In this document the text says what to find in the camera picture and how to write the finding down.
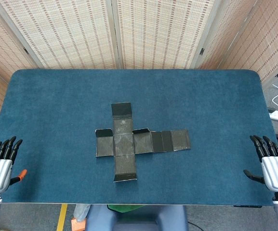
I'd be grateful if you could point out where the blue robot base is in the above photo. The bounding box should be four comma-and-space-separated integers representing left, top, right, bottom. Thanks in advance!
85, 204, 189, 231

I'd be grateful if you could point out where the black foldable cardboard box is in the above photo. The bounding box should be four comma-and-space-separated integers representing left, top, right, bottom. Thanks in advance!
94, 102, 192, 183

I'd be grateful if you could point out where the green cloth item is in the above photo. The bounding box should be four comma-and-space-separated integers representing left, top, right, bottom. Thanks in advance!
106, 204, 146, 214

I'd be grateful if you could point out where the thin black floor cable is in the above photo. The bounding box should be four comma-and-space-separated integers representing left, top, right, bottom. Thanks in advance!
188, 221, 202, 231

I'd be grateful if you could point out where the orange block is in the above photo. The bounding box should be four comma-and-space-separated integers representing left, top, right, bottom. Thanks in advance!
71, 218, 86, 231

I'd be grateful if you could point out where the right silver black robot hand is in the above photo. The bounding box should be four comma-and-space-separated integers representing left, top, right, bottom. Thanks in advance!
243, 135, 278, 193

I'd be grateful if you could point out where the blue felt table mat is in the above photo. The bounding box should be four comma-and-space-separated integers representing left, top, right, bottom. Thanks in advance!
0, 69, 278, 205

